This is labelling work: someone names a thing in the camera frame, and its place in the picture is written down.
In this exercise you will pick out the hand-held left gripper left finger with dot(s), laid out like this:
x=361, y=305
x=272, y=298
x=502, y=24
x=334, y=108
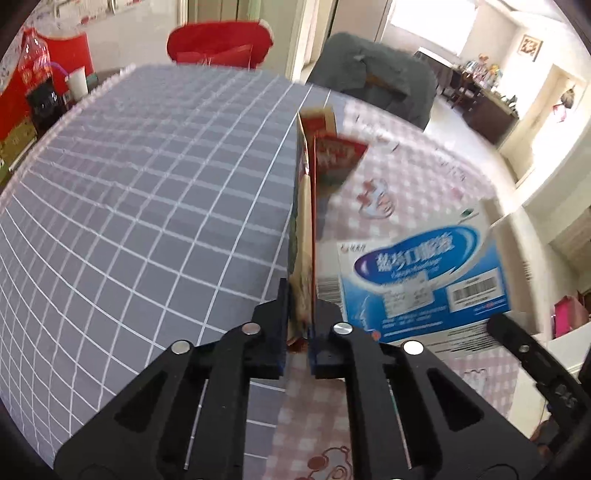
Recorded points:
x=277, y=332

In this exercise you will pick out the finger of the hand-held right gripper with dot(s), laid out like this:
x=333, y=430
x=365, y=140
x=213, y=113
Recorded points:
x=526, y=350

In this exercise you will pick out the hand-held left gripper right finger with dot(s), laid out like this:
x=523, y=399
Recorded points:
x=318, y=355

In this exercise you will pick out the blue and white carton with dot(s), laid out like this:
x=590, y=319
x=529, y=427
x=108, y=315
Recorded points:
x=415, y=277

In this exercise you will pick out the red snack box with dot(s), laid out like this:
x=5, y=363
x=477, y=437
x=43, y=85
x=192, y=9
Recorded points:
x=302, y=207

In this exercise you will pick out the pink padded bench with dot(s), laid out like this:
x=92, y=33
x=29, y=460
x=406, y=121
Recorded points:
x=570, y=318

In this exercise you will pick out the grey grid tablecloth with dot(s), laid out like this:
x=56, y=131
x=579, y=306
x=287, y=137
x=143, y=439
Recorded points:
x=138, y=230

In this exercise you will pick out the dark wooden desk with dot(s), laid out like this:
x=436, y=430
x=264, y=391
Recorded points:
x=489, y=115

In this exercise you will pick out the wooden dining chair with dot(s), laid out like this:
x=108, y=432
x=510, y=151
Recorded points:
x=385, y=83

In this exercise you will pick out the pile of desk items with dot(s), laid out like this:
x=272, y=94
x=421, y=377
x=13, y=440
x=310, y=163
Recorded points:
x=489, y=74

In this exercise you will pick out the chair with grey jacket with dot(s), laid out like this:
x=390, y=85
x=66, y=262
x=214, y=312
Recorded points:
x=351, y=50

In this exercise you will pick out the framed picture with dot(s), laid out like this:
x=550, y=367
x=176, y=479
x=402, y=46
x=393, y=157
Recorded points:
x=531, y=47

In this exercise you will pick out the white cup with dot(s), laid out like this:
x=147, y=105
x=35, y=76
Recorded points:
x=77, y=83

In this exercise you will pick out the window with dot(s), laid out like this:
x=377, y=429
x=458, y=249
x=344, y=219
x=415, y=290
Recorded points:
x=438, y=23

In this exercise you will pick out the red gift box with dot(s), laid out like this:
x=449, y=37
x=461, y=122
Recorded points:
x=71, y=48

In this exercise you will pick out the cola bottle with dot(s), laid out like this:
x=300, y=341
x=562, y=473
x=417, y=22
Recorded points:
x=34, y=74

